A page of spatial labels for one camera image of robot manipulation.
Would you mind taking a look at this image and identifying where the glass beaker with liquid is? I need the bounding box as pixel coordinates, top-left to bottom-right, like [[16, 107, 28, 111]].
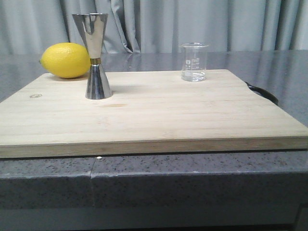
[[180, 42, 209, 82]]

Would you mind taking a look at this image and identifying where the steel double jigger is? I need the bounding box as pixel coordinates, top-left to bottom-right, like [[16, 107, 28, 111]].
[[72, 13, 113, 100]]

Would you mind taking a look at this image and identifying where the wooden cutting board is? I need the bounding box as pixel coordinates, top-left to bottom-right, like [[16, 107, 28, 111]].
[[0, 69, 308, 158]]

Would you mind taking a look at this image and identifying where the yellow lemon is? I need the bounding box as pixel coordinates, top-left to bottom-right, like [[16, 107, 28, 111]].
[[40, 42, 90, 79]]

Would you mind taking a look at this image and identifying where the grey curtain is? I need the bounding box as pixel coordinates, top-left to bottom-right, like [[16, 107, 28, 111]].
[[0, 0, 308, 54]]

